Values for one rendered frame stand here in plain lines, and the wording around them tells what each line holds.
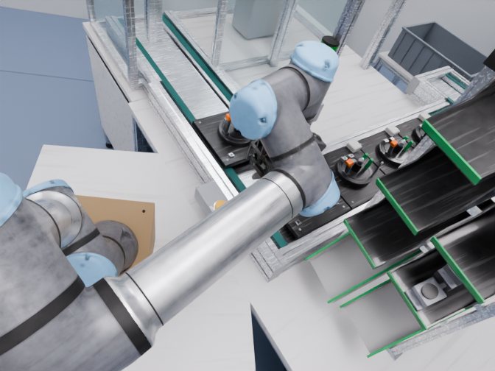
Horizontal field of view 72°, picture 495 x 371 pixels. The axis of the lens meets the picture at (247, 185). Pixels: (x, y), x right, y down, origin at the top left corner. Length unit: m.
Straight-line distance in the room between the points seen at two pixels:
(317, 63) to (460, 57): 2.71
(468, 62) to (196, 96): 2.26
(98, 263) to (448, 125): 0.70
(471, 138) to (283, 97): 0.33
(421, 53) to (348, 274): 2.16
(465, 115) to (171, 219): 0.85
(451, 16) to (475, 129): 3.72
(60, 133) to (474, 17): 4.02
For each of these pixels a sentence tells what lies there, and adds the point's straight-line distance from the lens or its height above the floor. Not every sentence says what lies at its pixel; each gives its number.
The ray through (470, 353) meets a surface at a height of 0.86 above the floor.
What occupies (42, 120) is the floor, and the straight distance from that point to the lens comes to 2.79.
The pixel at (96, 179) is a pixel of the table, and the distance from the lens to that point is 1.26.
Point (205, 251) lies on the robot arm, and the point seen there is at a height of 1.48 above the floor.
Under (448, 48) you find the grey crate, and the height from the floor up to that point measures 0.75.
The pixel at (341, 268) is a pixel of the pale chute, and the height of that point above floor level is 1.04.
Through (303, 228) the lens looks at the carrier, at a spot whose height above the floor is 0.97.
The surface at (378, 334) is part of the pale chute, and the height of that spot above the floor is 1.02.
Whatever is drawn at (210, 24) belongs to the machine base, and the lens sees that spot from 2.14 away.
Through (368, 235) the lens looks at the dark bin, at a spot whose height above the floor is 1.20.
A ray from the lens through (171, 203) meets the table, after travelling 1.19.
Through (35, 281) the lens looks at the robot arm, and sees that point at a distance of 0.37.
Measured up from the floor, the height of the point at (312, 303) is 0.86.
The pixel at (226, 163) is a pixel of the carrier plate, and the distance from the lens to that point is 1.17.
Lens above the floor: 1.85
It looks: 51 degrees down
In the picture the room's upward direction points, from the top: 19 degrees clockwise
